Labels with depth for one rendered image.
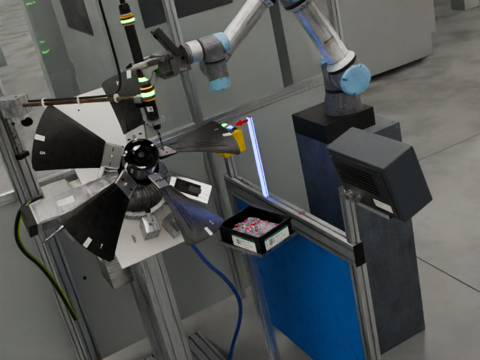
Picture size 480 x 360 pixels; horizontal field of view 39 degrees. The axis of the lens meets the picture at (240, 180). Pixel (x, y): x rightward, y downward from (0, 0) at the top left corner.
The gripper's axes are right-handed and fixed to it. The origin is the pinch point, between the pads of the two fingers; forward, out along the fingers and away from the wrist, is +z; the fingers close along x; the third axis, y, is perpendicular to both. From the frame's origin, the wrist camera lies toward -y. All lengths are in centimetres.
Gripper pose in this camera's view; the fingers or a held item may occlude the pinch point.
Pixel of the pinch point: (131, 65)
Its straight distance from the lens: 227.5
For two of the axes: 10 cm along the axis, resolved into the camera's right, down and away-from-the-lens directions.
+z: -8.6, 3.6, -3.7
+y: 2.0, 9.0, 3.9
